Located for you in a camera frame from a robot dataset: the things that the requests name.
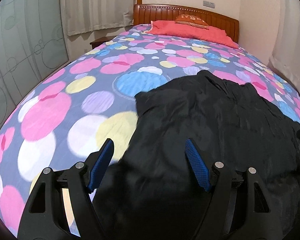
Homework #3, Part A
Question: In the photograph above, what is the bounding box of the black quilted jacket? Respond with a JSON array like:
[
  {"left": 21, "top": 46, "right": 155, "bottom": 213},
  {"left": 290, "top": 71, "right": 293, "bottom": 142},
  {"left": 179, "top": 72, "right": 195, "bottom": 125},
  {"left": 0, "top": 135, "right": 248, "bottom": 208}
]
[{"left": 93, "top": 70, "right": 300, "bottom": 239}]

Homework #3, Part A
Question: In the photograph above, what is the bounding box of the colourful dotted bedspread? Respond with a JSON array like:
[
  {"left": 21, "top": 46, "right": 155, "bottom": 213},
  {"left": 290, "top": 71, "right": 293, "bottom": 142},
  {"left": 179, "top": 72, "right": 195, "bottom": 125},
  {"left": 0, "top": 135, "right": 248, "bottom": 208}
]
[{"left": 0, "top": 24, "right": 300, "bottom": 235}]

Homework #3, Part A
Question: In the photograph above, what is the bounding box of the striped beige side curtain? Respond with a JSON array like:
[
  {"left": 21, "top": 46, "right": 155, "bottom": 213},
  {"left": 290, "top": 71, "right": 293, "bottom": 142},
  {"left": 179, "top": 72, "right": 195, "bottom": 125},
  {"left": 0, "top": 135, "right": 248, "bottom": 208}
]
[{"left": 270, "top": 0, "right": 300, "bottom": 93}]

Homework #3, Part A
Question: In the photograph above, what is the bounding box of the frosted glass wardrobe door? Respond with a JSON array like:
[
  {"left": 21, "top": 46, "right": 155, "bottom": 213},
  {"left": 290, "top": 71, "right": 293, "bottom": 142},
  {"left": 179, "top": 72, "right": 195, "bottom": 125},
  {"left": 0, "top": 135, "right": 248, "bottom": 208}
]
[{"left": 0, "top": 0, "right": 68, "bottom": 127}]

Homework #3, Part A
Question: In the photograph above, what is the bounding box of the dark wooden nightstand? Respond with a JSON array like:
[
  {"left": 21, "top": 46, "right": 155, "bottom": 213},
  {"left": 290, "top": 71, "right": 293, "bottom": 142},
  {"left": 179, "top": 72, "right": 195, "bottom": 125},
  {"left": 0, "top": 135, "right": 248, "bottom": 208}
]
[{"left": 90, "top": 36, "right": 116, "bottom": 49}]

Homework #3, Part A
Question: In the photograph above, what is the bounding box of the red blanket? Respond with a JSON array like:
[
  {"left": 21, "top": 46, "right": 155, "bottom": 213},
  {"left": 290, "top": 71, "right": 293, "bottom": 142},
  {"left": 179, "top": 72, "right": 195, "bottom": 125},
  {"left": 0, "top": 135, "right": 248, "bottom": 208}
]
[{"left": 147, "top": 20, "right": 238, "bottom": 49}]

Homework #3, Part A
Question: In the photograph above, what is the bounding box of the orange embroidered pillow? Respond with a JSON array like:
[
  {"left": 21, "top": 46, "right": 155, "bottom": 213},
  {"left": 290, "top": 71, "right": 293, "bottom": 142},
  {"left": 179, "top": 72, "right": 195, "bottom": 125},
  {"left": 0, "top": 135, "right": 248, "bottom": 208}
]
[{"left": 174, "top": 14, "right": 209, "bottom": 29}]

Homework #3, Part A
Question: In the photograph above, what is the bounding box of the wooden headboard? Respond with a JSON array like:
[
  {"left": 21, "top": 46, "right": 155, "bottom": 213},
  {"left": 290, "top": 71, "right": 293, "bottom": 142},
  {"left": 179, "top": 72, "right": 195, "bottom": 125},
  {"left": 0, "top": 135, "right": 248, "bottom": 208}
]
[{"left": 133, "top": 4, "right": 239, "bottom": 43}]

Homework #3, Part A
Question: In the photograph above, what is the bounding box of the beige window curtain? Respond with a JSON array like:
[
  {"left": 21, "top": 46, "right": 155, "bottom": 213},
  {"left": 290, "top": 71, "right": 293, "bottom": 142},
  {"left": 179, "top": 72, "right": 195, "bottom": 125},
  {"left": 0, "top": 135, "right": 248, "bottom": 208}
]
[{"left": 63, "top": 0, "right": 135, "bottom": 36}]

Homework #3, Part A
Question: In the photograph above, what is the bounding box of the wall switch panel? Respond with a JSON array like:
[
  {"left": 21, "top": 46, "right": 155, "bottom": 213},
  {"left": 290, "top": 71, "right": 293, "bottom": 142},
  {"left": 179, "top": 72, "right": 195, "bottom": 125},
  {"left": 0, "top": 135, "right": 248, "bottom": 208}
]
[{"left": 203, "top": 1, "right": 215, "bottom": 8}]

